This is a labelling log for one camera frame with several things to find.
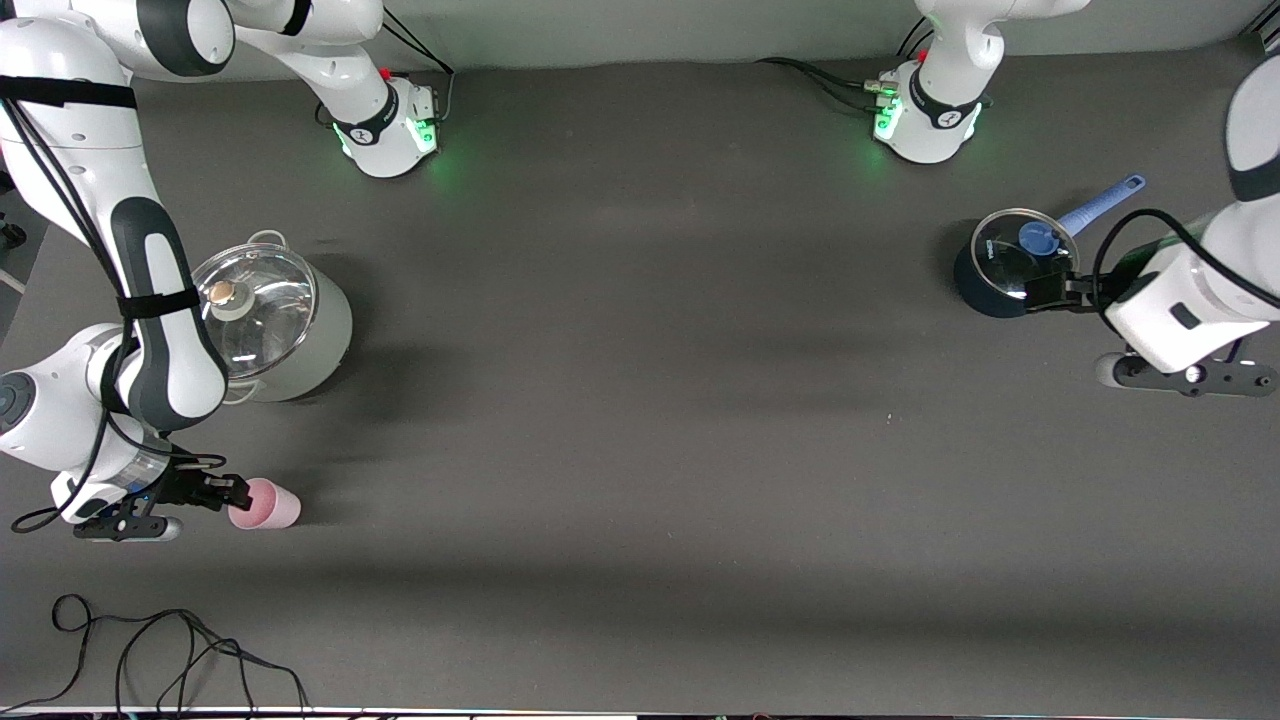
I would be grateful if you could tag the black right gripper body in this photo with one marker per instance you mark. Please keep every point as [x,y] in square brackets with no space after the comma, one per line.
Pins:
[186,487]

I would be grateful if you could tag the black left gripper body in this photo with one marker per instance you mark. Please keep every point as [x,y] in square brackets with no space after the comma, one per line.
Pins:
[1091,293]

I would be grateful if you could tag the pink plastic cup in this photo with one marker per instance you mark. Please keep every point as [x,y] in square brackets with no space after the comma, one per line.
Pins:
[272,508]

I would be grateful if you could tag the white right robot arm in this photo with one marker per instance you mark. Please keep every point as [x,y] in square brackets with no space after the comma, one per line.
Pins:
[160,350]

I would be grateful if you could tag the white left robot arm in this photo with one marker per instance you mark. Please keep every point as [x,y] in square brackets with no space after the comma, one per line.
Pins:
[940,100]

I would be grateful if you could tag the glass lid with blue knob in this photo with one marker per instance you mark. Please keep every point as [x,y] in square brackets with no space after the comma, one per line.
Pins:
[1020,262]

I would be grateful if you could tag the dark blue saucepan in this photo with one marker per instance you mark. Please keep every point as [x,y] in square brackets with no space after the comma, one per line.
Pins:
[985,298]

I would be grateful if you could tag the grey stock pot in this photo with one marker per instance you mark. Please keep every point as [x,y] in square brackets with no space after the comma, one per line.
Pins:
[320,340]

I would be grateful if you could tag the glass lid with wooden knob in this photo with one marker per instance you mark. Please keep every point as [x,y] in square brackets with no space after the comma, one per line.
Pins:
[265,310]

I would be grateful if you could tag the black background stand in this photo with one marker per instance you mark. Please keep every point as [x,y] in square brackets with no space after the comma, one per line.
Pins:
[8,238]

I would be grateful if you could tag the dark grey table mat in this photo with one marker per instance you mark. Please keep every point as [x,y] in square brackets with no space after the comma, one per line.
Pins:
[640,450]

